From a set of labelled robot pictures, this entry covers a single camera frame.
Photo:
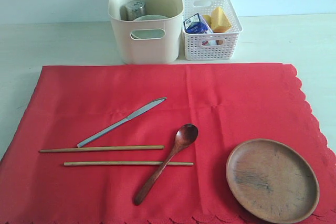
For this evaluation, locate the yellow lemon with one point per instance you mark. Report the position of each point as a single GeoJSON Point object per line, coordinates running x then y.
{"type": "Point", "coordinates": [208, 19]}

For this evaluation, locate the stainless steel cup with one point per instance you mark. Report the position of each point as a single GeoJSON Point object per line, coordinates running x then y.
{"type": "Point", "coordinates": [135, 9]}

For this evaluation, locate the blue milk carton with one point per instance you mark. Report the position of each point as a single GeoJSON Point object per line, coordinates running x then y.
{"type": "Point", "coordinates": [194, 27]}

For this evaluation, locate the yellow cheese wedge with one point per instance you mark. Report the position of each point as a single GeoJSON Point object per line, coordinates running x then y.
{"type": "Point", "coordinates": [219, 21]}

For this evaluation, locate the white ceramic bowl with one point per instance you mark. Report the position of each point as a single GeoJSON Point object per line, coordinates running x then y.
{"type": "Point", "coordinates": [149, 19]}

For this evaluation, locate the dark wooden spoon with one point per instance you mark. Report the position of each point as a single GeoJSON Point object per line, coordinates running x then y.
{"type": "Point", "coordinates": [185, 136]}

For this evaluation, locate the wooden chopstick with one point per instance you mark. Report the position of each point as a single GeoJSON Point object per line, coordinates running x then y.
{"type": "Point", "coordinates": [105, 148]}
{"type": "Point", "coordinates": [115, 163]}

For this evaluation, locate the brown wooden plate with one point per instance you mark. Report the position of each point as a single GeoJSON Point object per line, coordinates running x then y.
{"type": "Point", "coordinates": [272, 181]}

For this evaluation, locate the cream plastic bin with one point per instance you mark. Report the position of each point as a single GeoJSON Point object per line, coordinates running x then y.
{"type": "Point", "coordinates": [147, 41]}

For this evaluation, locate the white perforated plastic basket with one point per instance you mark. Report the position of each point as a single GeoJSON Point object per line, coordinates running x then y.
{"type": "Point", "coordinates": [216, 46]}

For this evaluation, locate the silver table knife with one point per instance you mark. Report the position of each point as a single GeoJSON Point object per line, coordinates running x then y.
{"type": "Point", "coordinates": [131, 116]}

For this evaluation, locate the red tablecloth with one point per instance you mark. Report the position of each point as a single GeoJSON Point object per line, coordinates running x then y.
{"type": "Point", "coordinates": [228, 103]}

